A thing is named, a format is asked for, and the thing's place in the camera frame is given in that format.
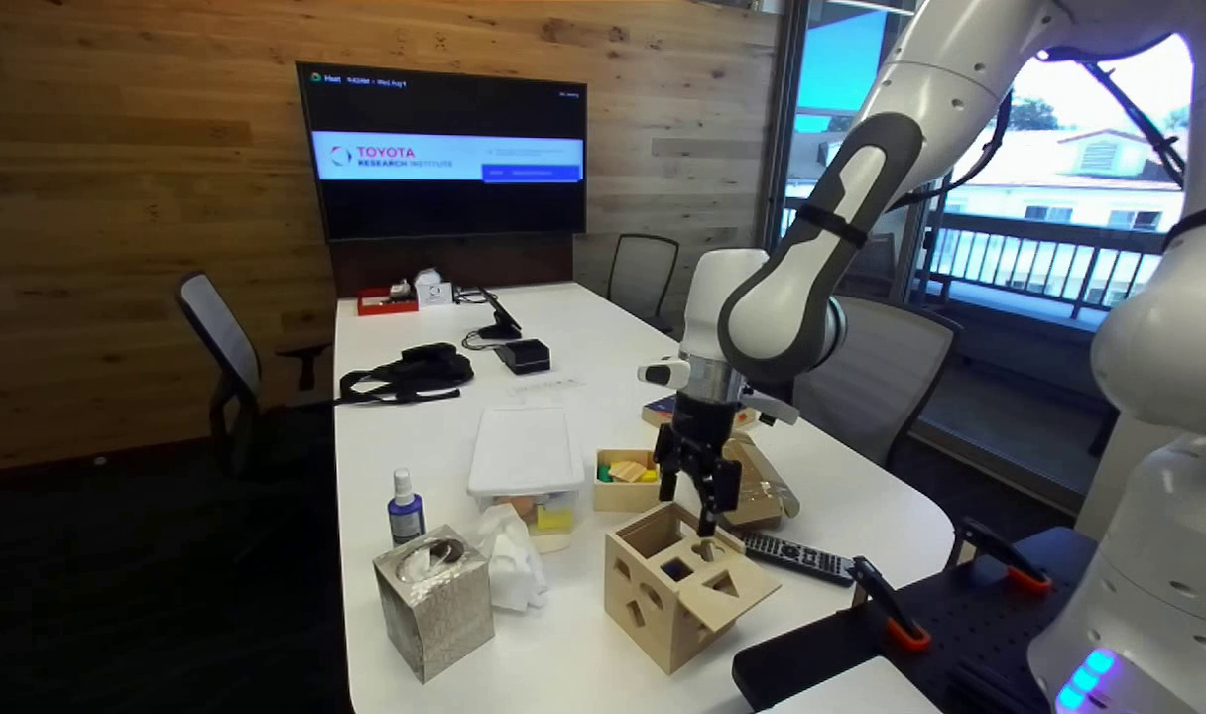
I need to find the wooden shape sorter box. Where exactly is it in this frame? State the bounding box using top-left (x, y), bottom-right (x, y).
top-left (597, 499), bottom-right (790, 677)

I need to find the grey mesh office chair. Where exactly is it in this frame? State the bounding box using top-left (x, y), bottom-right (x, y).
top-left (792, 291), bottom-right (962, 468)
top-left (604, 229), bottom-right (683, 332)
top-left (176, 270), bottom-right (337, 471)

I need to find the black remote control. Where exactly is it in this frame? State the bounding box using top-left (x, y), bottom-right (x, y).
top-left (738, 528), bottom-right (859, 593)

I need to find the black mounting plate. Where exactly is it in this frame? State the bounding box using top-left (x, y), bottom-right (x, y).
top-left (730, 580), bottom-right (1072, 714)

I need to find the balcony railing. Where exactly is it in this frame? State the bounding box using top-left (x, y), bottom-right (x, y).
top-left (911, 212), bottom-right (1174, 327)

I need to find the white plastic container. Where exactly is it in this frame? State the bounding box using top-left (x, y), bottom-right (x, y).
top-left (464, 401), bottom-right (589, 540)

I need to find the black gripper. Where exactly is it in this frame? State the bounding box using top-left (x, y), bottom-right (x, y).
top-left (649, 394), bottom-right (744, 540)

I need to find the small open wooden box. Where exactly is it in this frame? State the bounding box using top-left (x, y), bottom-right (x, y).
top-left (587, 445), bottom-right (665, 517)

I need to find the hand sanitizer bottle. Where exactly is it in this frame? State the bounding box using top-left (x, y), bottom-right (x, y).
top-left (384, 468), bottom-right (429, 548)

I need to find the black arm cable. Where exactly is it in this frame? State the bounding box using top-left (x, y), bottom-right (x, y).
top-left (1035, 43), bottom-right (1194, 191)

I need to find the black clamp orange tip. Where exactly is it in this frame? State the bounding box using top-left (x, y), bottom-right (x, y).
top-left (952, 517), bottom-right (1055, 598)
top-left (846, 552), bottom-right (935, 660)

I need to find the flat red item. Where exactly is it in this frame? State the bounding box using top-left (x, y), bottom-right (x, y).
top-left (351, 285), bottom-right (423, 320)

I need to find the black cables bundle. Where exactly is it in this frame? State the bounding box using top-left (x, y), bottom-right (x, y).
top-left (337, 342), bottom-right (478, 410)

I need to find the wall mounted tv screen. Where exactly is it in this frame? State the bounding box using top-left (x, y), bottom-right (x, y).
top-left (295, 60), bottom-right (589, 241)

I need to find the small black box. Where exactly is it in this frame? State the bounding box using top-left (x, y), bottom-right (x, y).
top-left (490, 336), bottom-right (555, 380)

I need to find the grey tissue box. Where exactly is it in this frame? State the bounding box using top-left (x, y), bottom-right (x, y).
top-left (367, 528), bottom-right (498, 687)

